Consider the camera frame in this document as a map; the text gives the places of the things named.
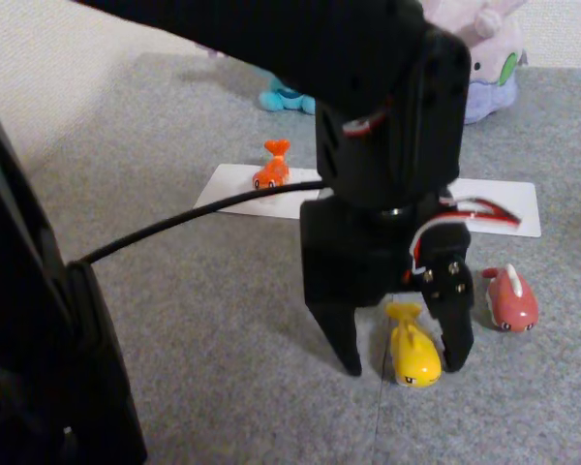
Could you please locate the orange fish sushi figure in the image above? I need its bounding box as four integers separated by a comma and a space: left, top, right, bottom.
251, 139, 292, 191

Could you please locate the yellow fish sushi figure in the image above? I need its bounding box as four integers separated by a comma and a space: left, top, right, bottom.
384, 301, 443, 389

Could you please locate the red fish sushi figure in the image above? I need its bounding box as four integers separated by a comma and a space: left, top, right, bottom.
481, 263, 539, 334

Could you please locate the blue Wooper plush toy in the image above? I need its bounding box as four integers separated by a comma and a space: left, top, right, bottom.
195, 42, 318, 116

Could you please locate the purple Goomy plush toy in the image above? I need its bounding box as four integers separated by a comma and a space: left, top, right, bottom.
418, 0, 529, 126

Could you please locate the white card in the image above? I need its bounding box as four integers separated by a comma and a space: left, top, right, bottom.
447, 177, 542, 238
193, 163, 328, 222

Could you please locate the grey carpet tile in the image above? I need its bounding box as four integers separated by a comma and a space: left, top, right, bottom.
375, 62, 581, 465
28, 51, 417, 465

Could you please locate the red white black servo wire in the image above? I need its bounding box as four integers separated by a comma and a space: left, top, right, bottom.
342, 96, 523, 288

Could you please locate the black camera cable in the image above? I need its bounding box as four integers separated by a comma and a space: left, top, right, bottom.
67, 178, 326, 266

